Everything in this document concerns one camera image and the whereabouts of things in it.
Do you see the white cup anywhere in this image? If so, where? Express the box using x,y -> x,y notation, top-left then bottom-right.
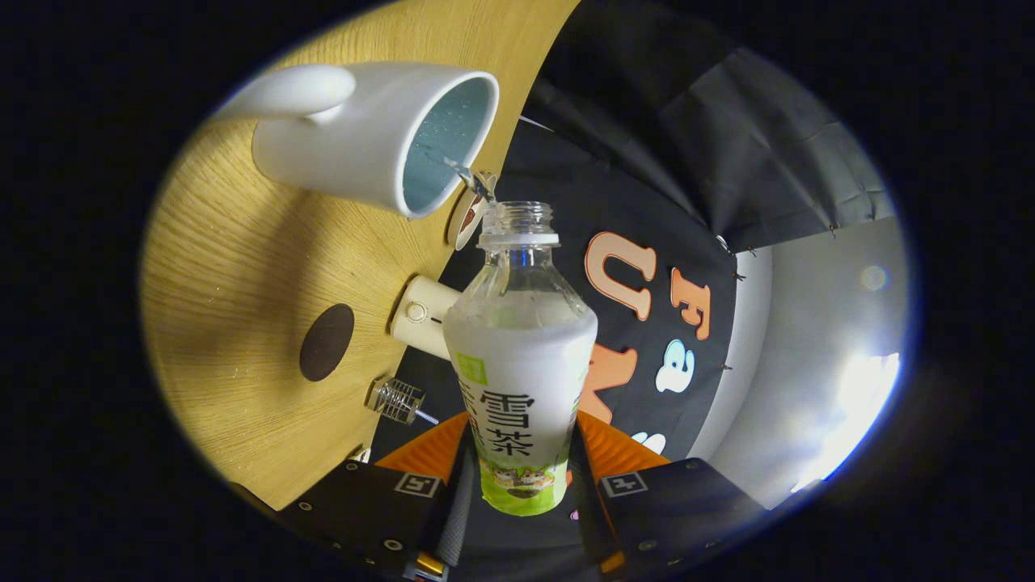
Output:
212,62 -> 501,220

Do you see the wooden table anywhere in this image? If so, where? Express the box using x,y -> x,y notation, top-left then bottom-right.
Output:
139,0 -> 581,512

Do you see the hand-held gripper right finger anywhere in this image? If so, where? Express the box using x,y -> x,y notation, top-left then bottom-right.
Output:
568,410 -> 765,579

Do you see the white toaster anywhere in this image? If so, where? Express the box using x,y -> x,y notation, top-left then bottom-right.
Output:
390,275 -> 462,361

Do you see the large ceiling light panel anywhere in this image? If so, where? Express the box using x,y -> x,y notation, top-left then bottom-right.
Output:
792,352 -> 901,494

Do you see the clear juice bottle white label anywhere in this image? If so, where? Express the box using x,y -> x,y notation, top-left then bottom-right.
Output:
441,200 -> 599,517

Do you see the dark brown round coaster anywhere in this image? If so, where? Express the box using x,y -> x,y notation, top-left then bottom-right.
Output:
299,303 -> 356,382

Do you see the white oval plate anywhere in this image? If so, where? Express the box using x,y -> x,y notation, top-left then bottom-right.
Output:
447,170 -> 498,251

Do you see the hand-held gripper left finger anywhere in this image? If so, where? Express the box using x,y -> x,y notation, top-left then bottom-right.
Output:
277,411 -> 478,582

